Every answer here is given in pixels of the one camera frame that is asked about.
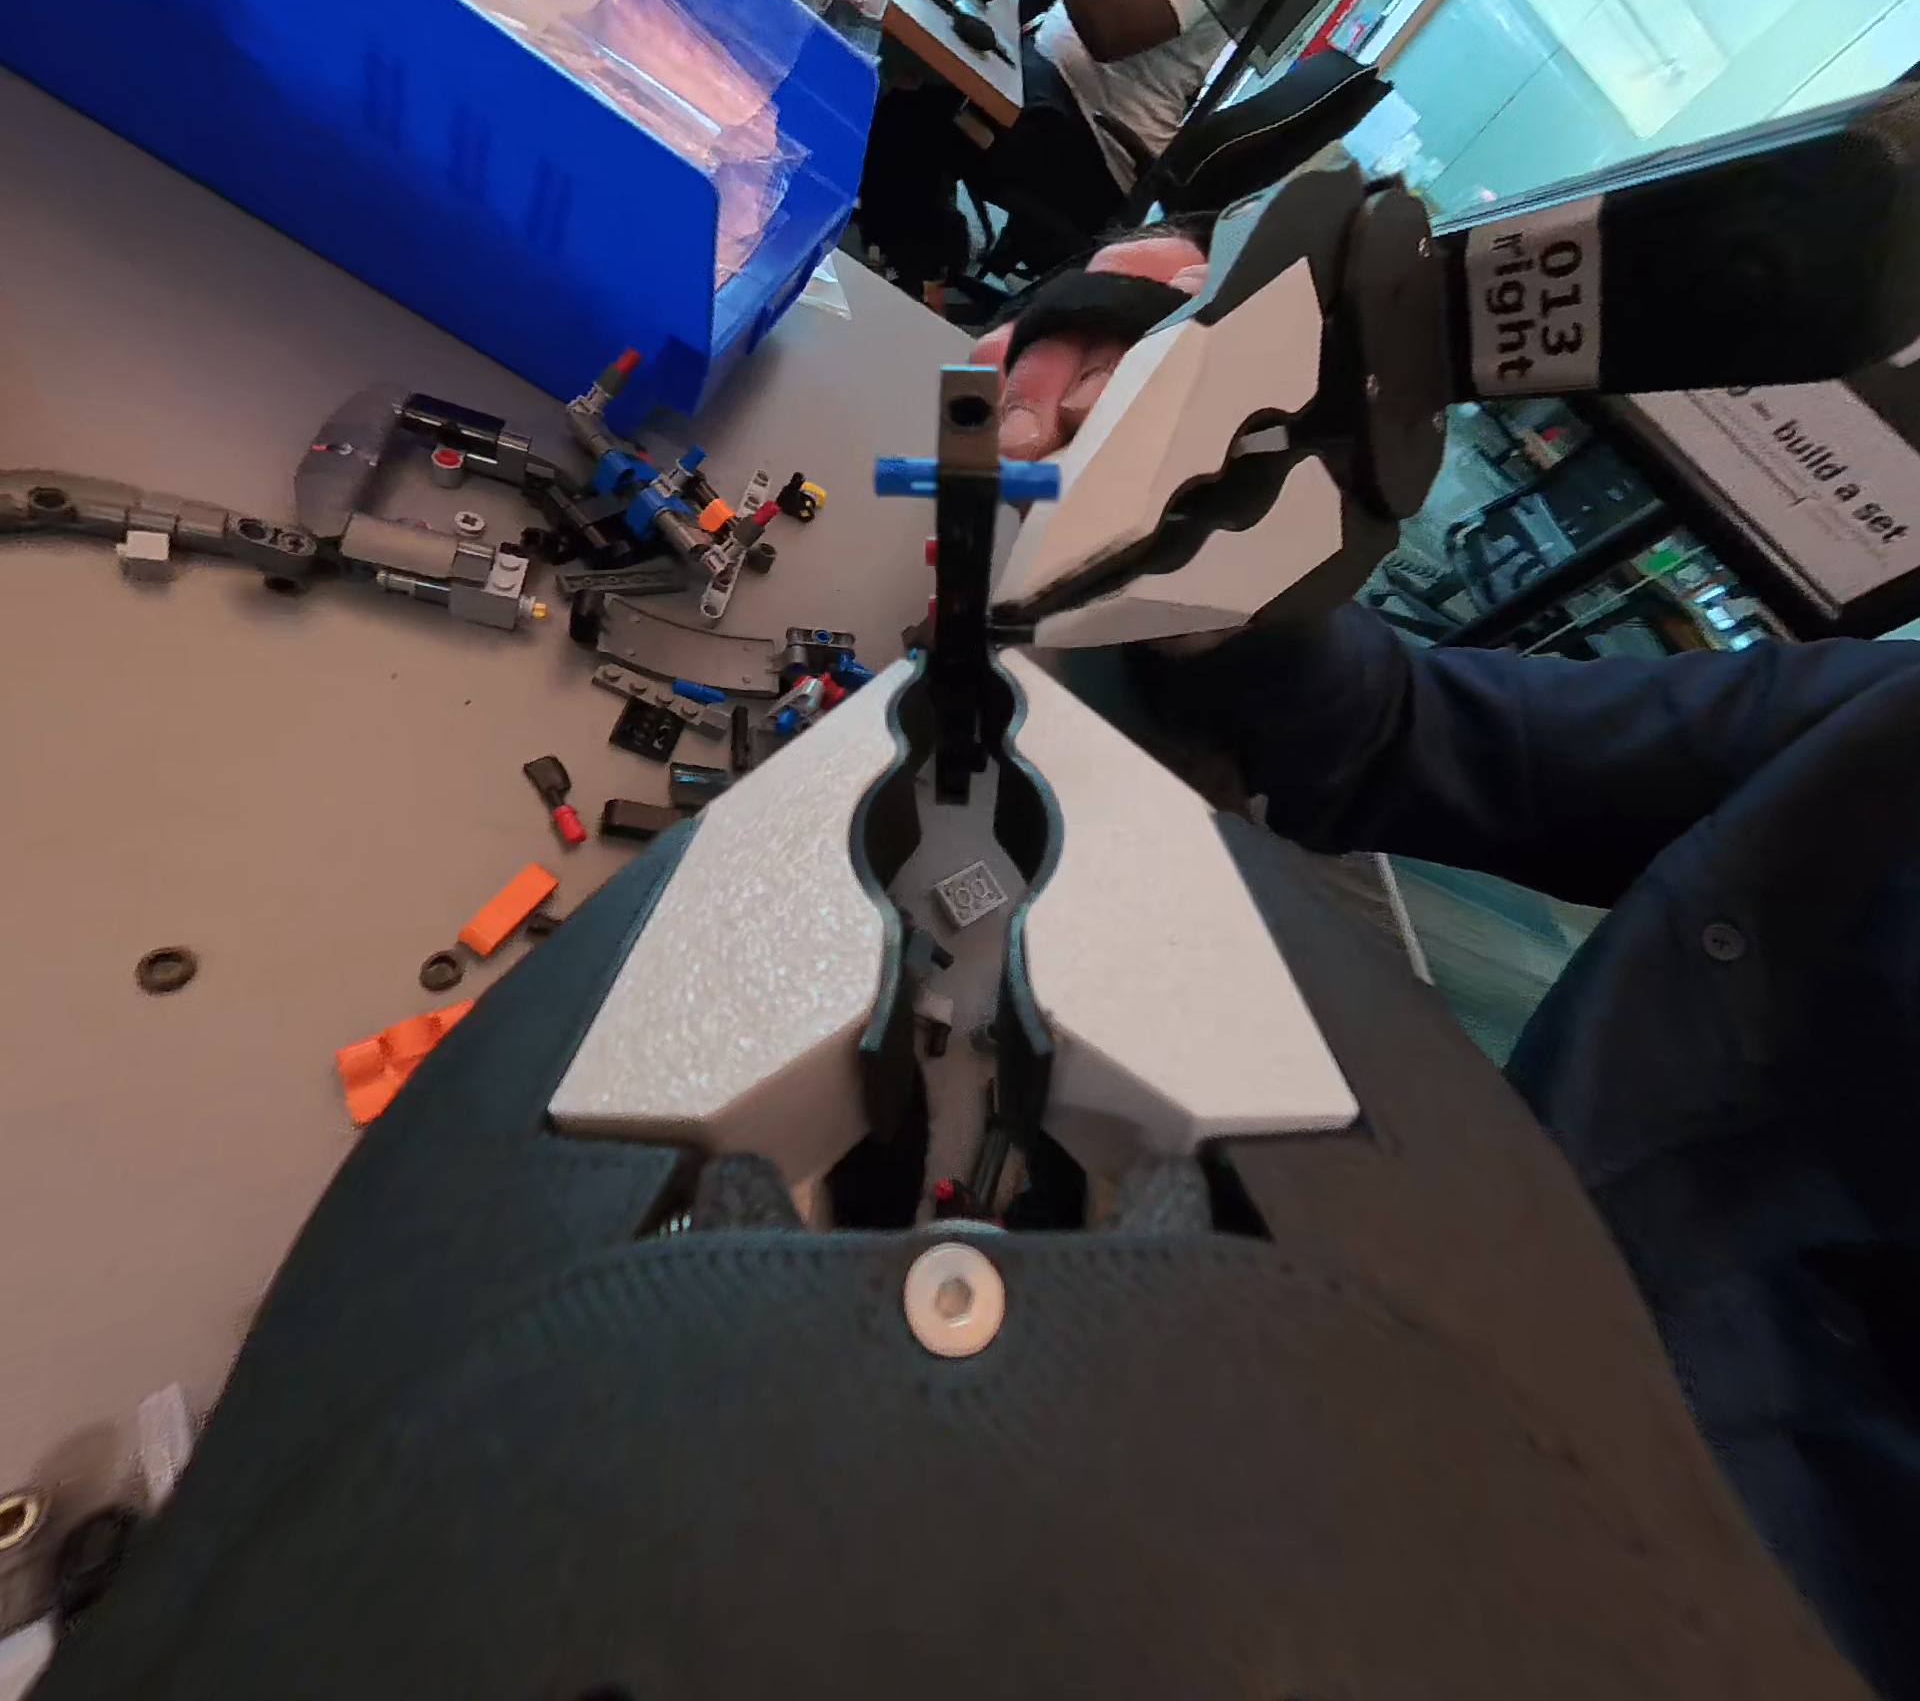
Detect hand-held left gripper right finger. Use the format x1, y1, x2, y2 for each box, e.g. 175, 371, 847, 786
993, 654, 1362, 1230

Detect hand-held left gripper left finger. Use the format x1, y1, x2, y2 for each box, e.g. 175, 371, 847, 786
549, 658, 923, 1230

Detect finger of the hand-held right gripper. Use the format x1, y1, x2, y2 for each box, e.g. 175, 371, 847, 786
995, 451, 1347, 653
1006, 265, 1327, 602

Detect black lego frame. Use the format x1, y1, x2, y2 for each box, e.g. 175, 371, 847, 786
899, 363, 1037, 806

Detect blue lego pin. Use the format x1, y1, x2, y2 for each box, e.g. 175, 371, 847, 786
874, 457, 1060, 500

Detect lego car chassis assembly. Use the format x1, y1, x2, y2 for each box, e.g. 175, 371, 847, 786
0, 1377, 197, 1657

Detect person's right forearm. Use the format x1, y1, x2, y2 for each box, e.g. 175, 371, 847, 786
1131, 598, 1920, 908

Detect orange lego bar piece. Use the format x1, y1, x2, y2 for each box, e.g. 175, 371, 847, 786
456, 860, 562, 956

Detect scattered loose lego pieces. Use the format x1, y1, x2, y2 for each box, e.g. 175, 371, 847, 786
522, 348, 1037, 1223

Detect person's right hand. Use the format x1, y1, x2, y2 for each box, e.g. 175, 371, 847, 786
969, 228, 1213, 462

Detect framed marker poster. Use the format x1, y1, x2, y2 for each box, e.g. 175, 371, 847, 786
1611, 379, 1920, 641

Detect person's torso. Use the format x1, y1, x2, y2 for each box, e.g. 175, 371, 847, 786
1507, 634, 1920, 1701

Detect empty clear plastic bags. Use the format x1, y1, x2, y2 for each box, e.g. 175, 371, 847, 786
150, 0, 931, 283

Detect blue bin holding plastic bags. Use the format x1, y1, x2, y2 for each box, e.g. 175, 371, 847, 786
0, 0, 883, 443

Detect orange lego bracket piece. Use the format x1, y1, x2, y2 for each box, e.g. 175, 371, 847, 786
334, 999, 478, 1123

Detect grey lego cylinder bracket assembly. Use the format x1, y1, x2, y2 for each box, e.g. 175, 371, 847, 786
292, 381, 549, 641

